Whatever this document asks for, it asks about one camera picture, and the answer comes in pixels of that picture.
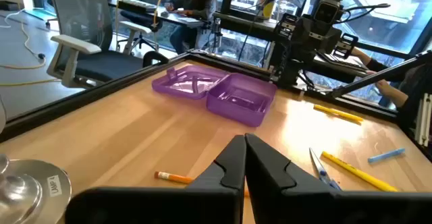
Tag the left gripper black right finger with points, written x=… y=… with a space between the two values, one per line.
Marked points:
x=287 y=203

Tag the person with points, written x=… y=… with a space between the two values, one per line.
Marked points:
x=199 y=1
x=388 y=92

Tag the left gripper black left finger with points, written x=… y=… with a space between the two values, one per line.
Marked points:
x=202 y=207

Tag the black office chair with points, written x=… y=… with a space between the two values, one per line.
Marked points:
x=138 y=18

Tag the silver table lamp white shade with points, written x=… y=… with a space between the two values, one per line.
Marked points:
x=30 y=190

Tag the black aluminium table frame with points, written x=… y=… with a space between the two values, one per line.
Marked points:
x=67 y=103

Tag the black diagonal frame strut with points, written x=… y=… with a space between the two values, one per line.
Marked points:
x=381 y=75

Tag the light blue marker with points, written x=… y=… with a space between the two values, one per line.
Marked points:
x=386 y=155

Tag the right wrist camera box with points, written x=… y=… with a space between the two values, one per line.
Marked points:
x=326 y=11

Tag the dark office desk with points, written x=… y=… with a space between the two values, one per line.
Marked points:
x=175 y=17

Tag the grey white office chair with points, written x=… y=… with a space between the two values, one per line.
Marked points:
x=101 y=65

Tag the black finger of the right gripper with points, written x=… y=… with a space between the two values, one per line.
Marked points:
x=309 y=42
x=324 y=45

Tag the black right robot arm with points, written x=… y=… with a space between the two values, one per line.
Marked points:
x=287 y=69

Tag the orange pencil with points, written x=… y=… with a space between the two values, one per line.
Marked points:
x=175 y=177

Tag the silver aluminium bracket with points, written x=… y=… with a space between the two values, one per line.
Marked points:
x=426 y=119

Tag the purple plastic supply box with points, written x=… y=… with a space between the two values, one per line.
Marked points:
x=236 y=109

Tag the yellow highlighter pen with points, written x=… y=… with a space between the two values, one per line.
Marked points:
x=357 y=172

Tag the computer keyboard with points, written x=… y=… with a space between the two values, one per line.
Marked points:
x=135 y=4

